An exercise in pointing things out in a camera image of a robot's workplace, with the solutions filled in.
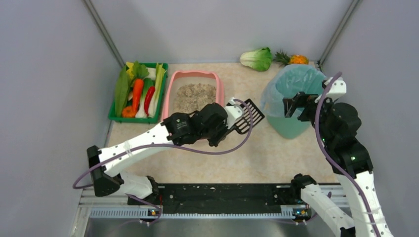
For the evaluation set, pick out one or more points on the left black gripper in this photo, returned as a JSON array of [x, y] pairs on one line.
[[226, 126]]

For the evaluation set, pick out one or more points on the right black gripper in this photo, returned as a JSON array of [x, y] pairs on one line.
[[301, 105]]

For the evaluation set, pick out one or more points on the green trash bin with bag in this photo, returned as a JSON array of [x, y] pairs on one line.
[[287, 83]]

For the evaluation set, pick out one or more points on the black litter scoop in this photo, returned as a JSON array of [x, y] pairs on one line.
[[242, 125]]

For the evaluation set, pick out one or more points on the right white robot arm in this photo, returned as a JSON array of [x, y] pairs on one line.
[[336, 126]]

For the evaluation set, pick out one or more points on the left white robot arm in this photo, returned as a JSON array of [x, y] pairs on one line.
[[108, 164]]

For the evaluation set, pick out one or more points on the pink litter box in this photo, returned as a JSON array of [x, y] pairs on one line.
[[190, 91]]

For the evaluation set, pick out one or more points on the toy pineapple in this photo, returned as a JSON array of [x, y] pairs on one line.
[[285, 59]]

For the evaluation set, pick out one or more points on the toy bok choy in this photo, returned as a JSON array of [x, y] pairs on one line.
[[259, 60]]

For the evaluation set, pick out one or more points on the toy red chili pepper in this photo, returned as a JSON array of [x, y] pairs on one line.
[[148, 99]]

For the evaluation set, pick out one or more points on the toy celery stalk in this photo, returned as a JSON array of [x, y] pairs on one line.
[[160, 71]]

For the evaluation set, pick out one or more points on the toy white scallion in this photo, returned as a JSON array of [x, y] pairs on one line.
[[147, 84]]

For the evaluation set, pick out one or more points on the toy carrot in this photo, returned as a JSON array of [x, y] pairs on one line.
[[137, 92]]

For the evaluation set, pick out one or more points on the toy orange tomato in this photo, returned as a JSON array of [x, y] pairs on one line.
[[129, 112]]

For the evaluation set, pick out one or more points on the toy green leaf vegetable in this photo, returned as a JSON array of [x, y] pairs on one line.
[[121, 92]]

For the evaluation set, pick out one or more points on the toy yellow corn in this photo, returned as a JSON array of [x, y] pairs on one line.
[[130, 69]]

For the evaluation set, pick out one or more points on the green vegetable basket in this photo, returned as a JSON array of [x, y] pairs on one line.
[[142, 71]]

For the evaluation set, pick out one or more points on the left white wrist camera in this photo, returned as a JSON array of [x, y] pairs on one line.
[[234, 112]]

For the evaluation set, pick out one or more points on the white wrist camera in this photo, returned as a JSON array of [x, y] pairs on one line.
[[332, 90], [234, 112]]

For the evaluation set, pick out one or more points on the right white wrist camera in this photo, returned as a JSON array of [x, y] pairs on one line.
[[332, 90]]

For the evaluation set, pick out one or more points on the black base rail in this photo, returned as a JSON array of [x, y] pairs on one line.
[[224, 198]]

